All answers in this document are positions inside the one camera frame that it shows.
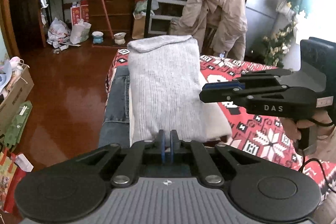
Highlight brown wooden dresser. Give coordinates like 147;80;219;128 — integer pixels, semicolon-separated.
87;0;135;39

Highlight red gift bag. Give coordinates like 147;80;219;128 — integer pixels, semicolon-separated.
0;152;34;214

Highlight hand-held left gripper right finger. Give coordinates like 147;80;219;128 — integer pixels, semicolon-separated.
170;130;260;186

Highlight white red plastic bag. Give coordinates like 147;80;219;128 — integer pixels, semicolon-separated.
47;17;72;47

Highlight white drawer unit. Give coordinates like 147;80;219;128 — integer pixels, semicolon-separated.
148;0;195;35

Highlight red cardboard box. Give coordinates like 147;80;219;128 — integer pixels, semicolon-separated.
71;0;90;25

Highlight red patterned blanket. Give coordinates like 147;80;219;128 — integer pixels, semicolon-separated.
105;49;336;206

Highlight green gift bag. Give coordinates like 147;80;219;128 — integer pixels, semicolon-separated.
0;101;33;153

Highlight person's right forearm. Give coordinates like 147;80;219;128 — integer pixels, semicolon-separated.
314;127;336;164

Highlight beige jacket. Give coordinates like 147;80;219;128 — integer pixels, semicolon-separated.
178;0;248;60

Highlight blue pet bowl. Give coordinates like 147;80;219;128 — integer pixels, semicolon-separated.
92;31;105;44

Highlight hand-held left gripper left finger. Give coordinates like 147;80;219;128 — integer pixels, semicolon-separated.
76;130;166;187

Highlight white green plastic bag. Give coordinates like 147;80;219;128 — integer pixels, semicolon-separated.
70;19;92;45

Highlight white folded garment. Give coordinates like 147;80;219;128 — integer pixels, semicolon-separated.
129;72;233;146

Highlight grey polo shirt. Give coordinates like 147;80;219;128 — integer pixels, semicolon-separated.
127;34;206;144

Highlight small christmas tree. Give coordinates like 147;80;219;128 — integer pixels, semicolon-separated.
262;22;297;67

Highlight person's right hand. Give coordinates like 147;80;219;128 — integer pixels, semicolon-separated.
281;111;332;141

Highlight black cable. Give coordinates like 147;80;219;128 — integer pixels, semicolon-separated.
299;116;336;188

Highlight white pet bowl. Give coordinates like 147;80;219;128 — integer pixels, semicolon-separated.
113;32;127;45

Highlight red broom handle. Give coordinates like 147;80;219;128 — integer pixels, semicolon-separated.
96;0;114;39

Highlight yellow paper bag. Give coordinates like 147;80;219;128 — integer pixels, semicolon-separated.
131;11;147;39

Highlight folded blue jeans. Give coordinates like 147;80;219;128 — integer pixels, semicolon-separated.
98;65;132;148

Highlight black frame desk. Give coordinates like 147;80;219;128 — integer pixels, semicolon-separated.
38;0;205;41

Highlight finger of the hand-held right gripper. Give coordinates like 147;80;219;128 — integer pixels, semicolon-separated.
203;68;293;90
199;85;289;104

